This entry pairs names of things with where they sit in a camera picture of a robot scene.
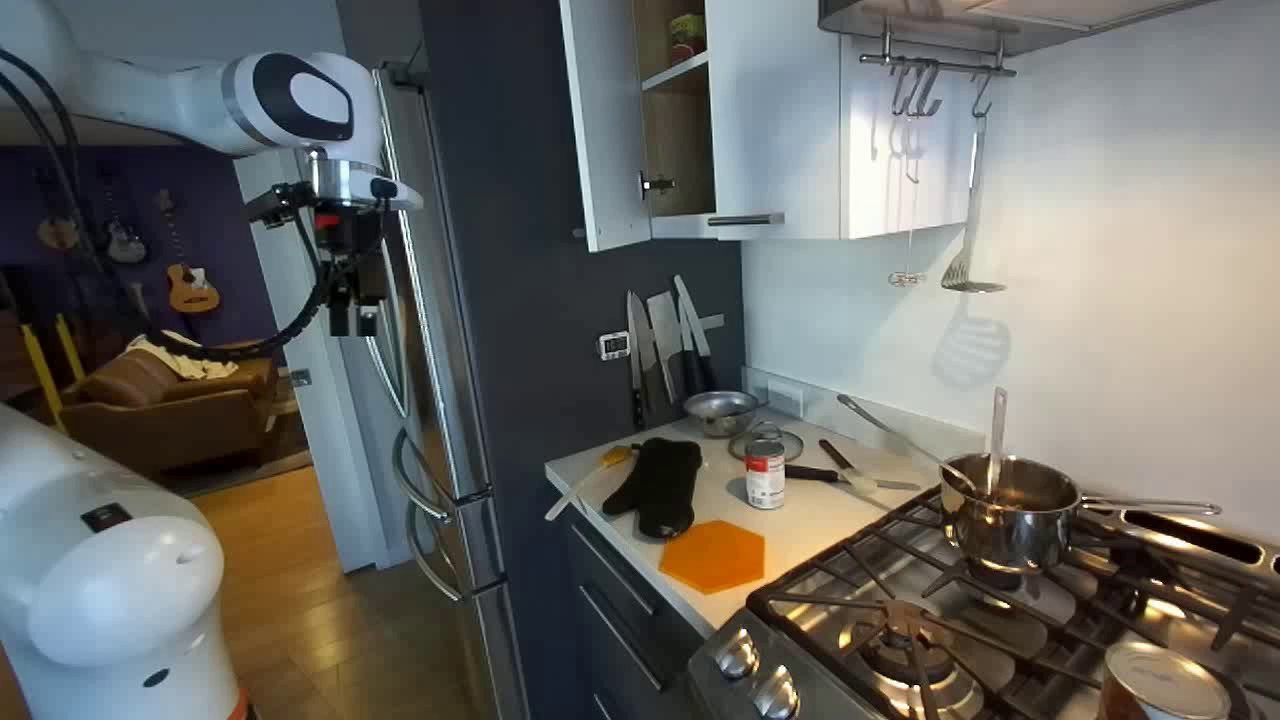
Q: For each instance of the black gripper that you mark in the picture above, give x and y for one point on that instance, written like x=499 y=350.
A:
x=354 y=253

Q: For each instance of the orange hexagonal honeycomb placemat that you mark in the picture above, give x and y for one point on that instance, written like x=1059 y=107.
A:
x=713 y=559

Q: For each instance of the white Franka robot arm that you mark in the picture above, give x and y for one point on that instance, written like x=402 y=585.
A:
x=160 y=95

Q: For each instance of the silver stove knob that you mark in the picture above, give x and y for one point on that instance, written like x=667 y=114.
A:
x=737 y=652
x=777 y=692

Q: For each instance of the stainless gas stove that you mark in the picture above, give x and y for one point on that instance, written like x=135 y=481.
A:
x=934 y=626

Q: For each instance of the large tin can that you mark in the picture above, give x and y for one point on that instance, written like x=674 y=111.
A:
x=1160 y=686

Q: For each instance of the stainless steel refrigerator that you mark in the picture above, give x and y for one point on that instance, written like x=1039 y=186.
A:
x=460 y=401

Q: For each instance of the acoustic guitar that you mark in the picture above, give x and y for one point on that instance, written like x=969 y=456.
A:
x=188 y=285

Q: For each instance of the white cloth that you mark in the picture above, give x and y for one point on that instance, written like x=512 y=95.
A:
x=187 y=358

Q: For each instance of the brown sofa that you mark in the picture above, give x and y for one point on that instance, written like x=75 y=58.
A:
x=160 y=412

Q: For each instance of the yellow pole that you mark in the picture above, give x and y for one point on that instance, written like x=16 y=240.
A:
x=40 y=373
x=70 y=350

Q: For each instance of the black oven mitt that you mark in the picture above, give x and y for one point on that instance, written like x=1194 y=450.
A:
x=656 y=484

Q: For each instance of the magnetic knife strip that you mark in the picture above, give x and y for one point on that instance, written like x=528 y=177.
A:
x=720 y=320

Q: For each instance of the small steel bowl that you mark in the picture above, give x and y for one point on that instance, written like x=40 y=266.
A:
x=720 y=404

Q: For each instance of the grey drawer cabinet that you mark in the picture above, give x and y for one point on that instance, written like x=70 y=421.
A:
x=626 y=642

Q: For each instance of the round glass lid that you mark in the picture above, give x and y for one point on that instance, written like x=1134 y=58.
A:
x=764 y=440

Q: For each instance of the small red-lid jar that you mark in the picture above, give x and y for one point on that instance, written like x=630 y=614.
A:
x=764 y=481

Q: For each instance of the metal s-hook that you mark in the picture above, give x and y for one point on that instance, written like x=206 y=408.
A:
x=928 y=89
x=902 y=89
x=982 y=95

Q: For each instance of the white slotted hanging spatula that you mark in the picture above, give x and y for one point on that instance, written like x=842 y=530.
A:
x=969 y=350

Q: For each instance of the steel spoon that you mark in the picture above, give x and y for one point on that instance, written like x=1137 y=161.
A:
x=996 y=440

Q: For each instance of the stainless steel saucepan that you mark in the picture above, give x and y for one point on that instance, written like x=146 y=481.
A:
x=1005 y=520

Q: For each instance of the range hood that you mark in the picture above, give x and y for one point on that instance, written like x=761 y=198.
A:
x=1015 y=18

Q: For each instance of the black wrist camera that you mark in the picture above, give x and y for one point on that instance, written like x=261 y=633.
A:
x=281 y=200

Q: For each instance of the small wall guitar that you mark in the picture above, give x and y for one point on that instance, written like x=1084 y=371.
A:
x=126 y=246

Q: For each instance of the white wall outlet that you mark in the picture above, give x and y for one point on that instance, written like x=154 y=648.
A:
x=613 y=344

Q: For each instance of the dark wall instrument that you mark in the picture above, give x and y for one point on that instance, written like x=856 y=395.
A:
x=58 y=231

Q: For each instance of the white wall cabinet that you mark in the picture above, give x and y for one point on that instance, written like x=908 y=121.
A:
x=784 y=121

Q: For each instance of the metal utensil rail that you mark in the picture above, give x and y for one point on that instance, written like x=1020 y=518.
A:
x=934 y=58

